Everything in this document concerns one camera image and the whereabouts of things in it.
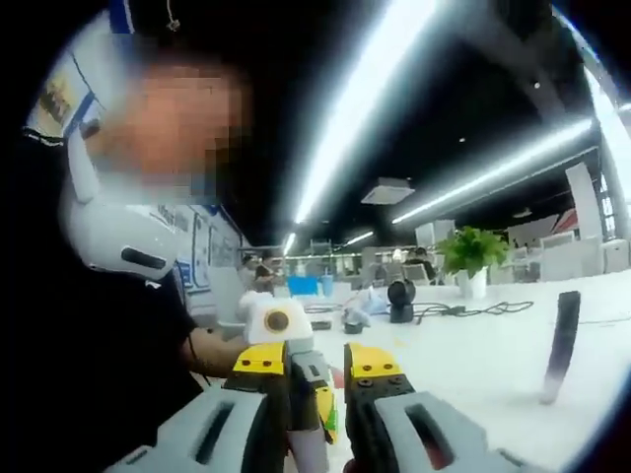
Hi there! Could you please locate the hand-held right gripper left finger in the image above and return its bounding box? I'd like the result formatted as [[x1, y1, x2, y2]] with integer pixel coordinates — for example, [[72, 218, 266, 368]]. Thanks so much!
[[103, 340, 293, 473]]

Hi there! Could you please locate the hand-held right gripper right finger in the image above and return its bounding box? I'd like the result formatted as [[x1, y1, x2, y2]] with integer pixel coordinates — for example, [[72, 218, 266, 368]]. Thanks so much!
[[342, 342, 524, 473]]

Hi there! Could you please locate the tall dark cosmetic bottle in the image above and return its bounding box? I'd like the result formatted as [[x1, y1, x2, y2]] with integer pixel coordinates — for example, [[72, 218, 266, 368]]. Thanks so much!
[[539, 290, 582, 406]]

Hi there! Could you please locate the blue box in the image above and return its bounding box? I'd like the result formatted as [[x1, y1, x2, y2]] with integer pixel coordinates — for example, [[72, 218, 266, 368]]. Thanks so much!
[[287, 275, 322, 298]]

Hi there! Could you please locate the clear plastic bag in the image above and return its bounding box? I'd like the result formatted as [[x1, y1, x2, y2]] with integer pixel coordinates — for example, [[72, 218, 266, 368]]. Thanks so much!
[[344, 288, 393, 326]]

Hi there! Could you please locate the black desk fan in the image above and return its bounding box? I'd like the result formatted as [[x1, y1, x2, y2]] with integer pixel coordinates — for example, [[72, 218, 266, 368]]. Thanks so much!
[[386, 278, 418, 325]]

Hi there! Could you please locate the white display board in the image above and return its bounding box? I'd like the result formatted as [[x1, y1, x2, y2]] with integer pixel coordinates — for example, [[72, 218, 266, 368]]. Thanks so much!
[[147, 204, 252, 309]]

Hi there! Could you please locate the white table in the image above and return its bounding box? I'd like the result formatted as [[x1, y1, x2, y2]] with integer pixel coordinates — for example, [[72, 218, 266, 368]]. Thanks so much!
[[216, 268, 631, 473]]

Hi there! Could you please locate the ceiling air conditioner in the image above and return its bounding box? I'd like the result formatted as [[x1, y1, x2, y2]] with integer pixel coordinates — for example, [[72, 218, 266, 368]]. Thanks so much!
[[361, 176, 416, 206]]

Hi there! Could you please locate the potted plant in white pot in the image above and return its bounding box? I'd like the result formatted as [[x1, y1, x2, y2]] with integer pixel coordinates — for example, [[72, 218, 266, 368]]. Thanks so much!
[[436, 226, 512, 301]]

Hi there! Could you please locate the white chest-worn device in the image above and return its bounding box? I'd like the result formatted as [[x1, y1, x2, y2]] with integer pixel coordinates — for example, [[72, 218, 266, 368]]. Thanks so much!
[[57, 122, 181, 283]]

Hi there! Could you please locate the group of white office chairs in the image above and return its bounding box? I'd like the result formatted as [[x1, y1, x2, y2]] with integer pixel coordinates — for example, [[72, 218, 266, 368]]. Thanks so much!
[[485, 229, 631, 286]]

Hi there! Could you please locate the white pillar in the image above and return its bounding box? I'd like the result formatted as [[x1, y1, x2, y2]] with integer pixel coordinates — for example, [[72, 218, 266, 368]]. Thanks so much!
[[565, 162, 603, 242]]

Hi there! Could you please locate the black power cable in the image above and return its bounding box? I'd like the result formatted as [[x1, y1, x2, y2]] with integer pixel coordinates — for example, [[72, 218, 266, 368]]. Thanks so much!
[[413, 300, 536, 319]]

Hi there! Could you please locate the red white wall banner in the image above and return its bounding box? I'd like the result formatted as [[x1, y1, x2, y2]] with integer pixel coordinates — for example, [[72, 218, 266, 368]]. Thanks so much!
[[551, 209, 579, 236]]

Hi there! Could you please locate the wall poster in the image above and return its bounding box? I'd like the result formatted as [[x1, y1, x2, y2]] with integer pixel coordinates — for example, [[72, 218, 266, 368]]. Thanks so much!
[[27, 9, 134, 144]]

